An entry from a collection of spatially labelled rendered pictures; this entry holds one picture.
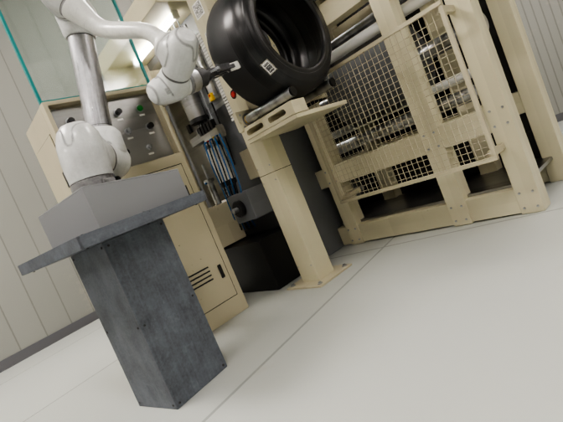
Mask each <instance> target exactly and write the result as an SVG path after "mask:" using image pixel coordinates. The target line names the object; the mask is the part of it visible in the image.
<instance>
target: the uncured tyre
mask: <svg viewBox="0 0 563 422"><path fill-rule="evenodd" d="M262 30H264V31H265V32H266V33H267V34H268V36H269V37H270V38H271V40H272V41H273V42H274V44H275V45H276V47H277V49H278V51H279V53H280V54H278V53H277V52H276V51H275V50H274V49H273V48H272V46H271V45H270V43H269V42H268V40H267V39H266V36H265V35H264V34H263V32H262ZM206 38H207V44H208V48H209V53H210V56H211V58H212V60H213V62H214V65H216V64H224V63H232V62H235V61H238V62H239V64H240V68H239V69H236V70H234V71H231V72H229V73H228V72H227V73H226V74H224V75H223V76H222V78H223V79H224V81H225V82H226V83H227V84H228V86H229V87H230V88H231V89H232V90H233V91H234V92H235V93H237V94H238V95H239V96H240V97H242V98H243V99H245V100H247V101H249V102H250V103H251V104H253V105H256V106H261V105H263V104H264V103H266V102H267V101H268V100H270V99H272V98H273V97H275V96H276V95H278V94H280V93H281V92H283V91H284V90H285V89H287V88H288V87H290V86H294V87H295V88H296V89H297V95H296V96H294V97H293V98H291V99H290V100H295V99H298V98H302V97H303V96H305V95H307V94H309V93H310V92H312V90H313V89H315V88H317V87H318V86H320V85H321V84H322V82H323V81H324V80H325V78H326V77H327V75H328V71H329V68H330V63H331V53H332V46H331V39H330V35H329V31H328V26H327V24H326V22H325V20H324V17H323V15H322V13H321V11H320V10H319V8H318V6H317V4H316V3H315V2H314V1H313V0H217V1H216V2H215V4H214V6H213V7H212V8H211V11H210V13H209V17H208V20H207V25H206ZM266 59H268V60H269V61H270V62H271V63H272V64H273V65H274V66H275V67H276V68H277V70H276V71H275V72H274V73H273V74H272V75H269V74H268V73H267V72H266V71H265V70H264V69H263V68H262V67H261V64H262V63H263V62H264V61H265V60H266ZM288 101H289V100H288ZM288 101H286V102H285V103H287V102H288ZM285 103H283V104H282V105H284V104H285ZM282 105H279V106H278V107H280V106H282ZM278 107H277V108H278Z"/></svg>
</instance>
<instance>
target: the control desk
mask: <svg viewBox="0 0 563 422"><path fill-rule="evenodd" d="M146 87H147V86H146V85H145V86H140V87H135V88H130V89H124V90H114V91H109V92H106V98H107V103H108V107H109V112H110V116H111V123H112V126H114V127H115V128H116V129H117V130H119V131H120V132H121V136H122V138H123V141H124V143H125V145H126V148H127V151H128V152H129V154H130V156H131V167H130V169H129V171H128V173H127V174H126V175H125V176H124V177H122V178H121V179H124V178H133V177H137V176H141V175H147V174H151V173H155V172H164V171H168V170H173V169H178V171H179V173H180V176H181V178H182V179H183V183H184V185H185V187H186V189H187V191H188V193H189V195H190V194H191V193H197V192H199V189H198V187H197V185H196V182H195V181H194V177H193V175H192V173H191V171H190V169H189V165H188V164H187V162H186V159H185V157H184V155H183V153H182V149H181V147H180V145H179V143H178V140H177V137H176V136H175V134H174V131H173V128H172V126H171V124H170V122H169V119H168V117H167V114H166V112H165V110H164V108H163V106H162V105H155V104H154V103H153V102H152V101H151V100H150V99H149V97H148V95H147V91H146ZM73 121H85V120H84V117H83V112H82V108H81V103H80V97H79V96H78V97H72V98H67V99H62V100H52V101H46V102H42V103H41V105H40V107H39V109H38V111H37V113H36V115H35V117H34V119H33V121H32V123H31V125H30V127H29V129H28V131H27V133H26V135H27V137H28V139H29V141H30V144H31V146H32V148H33V150H34V152H35V155H36V157H37V158H38V160H39V163H40V166H41V167H42V169H43V171H44V174H45V177H46V178H47V180H48V182H49V186H50V187H51V189H52V191H53V193H54V196H55V198H56V200H57V202H58V203H59V202H61V201H62V200H63V199H65V198H67V197H68V196H70V195H71V194H72V192H71V189H70V185H69V183H68V181H67V179H66V177H65V175H64V172H63V170H62V167H61V166H60V163H59V159H58V155H57V152H56V149H55V138H56V133H57V131H58V130H59V128H60V127H61V126H63V125H65V124H67V123H71V122H73ZM163 222H164V223H165V225H166V227H167V230H168V232H169V234H170V237H171V239H172V241H173V244H174V246H175V248H176V250H177V252H178V255H179V258H180V260H181V261H182V264H183V267H184V269H185V271H186V273H187V275H188V277H189V280H190V282H191V285H192V287H193V288H194V292H195V294H196V296H197V297H198V300H199V303H200V305H201V307H202V309H203V311H204V314H205V316H206V318H207V321H208V323H209V326H210V328H211V330H212V331H214V330H215V329H217V328H218V327H220V326H222V325H223V324H225V323H226V322H227V321H229V320H230V319H232V318H233V317H235V316H237V315H238V314H240V313H241V312H243V311H244V310H245V309H246V308H248V307H249V306H248V304H247V301H246V299H245V296H244V294H243V292H242V290H241V288H240V284H239V282H238V280H237V278H236V276H235V272H234V271H233V269H232V266H231V264H230V261H229V259H228V257H227V254H226V253H225V249H224V247H223V245H222V243H221V241H220V237H219V236H218V234H217V231H216V229H215V227H214V224H213V222H212V220H211V217H210V216H209V212H208V210H207V208H206V206H205V204H204V202H201V203H198V205H194V206H192V207H189V208H186V209H184V210H182V211H180V212H177V213H175V214H172V215H170V216H168V217H166V218H164V219H163Z"/></svg>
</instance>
